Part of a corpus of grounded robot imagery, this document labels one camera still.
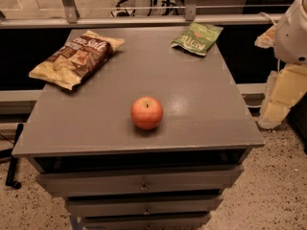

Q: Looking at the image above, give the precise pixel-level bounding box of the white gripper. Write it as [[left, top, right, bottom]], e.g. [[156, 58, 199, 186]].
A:
[[254, 0, 307, 129]]

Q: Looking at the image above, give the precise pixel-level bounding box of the red apple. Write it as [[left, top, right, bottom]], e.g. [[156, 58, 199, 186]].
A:
[[130, 96, 163, 130]]

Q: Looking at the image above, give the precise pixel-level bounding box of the green chip bag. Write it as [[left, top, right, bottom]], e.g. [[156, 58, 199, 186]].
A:
[[170, 22, 224, 57]]

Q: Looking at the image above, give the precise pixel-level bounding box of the brown chip bag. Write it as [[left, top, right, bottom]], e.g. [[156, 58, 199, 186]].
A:
[[29, 31, 125, 90]]

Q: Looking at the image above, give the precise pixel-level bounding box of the middle grey drawer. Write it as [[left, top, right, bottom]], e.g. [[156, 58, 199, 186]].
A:
[[65, 195, 223, 218]]

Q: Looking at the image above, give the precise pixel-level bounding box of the grey drawer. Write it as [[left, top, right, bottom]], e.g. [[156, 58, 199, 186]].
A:
[[36, 165, 244, 197], [83, 212, 210, 230], [65, 195, 223, 218]]

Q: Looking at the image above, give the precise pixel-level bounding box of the bottom grey drawer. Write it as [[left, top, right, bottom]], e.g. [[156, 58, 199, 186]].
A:
[[83, 212, 210, 230]]

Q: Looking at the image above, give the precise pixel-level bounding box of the grey drawer cabinet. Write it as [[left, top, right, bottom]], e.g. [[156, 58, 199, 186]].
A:
[[13, 27, 263, 230]]

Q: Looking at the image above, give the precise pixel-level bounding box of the top grey drawer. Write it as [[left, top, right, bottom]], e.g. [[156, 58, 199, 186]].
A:
[[36, 165, 244, 197]]

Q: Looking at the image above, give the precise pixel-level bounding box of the black pole on floor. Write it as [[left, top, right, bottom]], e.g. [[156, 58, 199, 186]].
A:
[[6, 124, 23, 190]]

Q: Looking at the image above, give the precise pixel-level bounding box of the white cable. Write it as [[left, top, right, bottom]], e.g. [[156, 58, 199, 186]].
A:
[[246, 11, 282, 109]]

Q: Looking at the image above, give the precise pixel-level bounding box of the metal railing frame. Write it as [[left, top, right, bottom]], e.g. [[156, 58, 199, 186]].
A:
[[0, 0, 307, 30]]

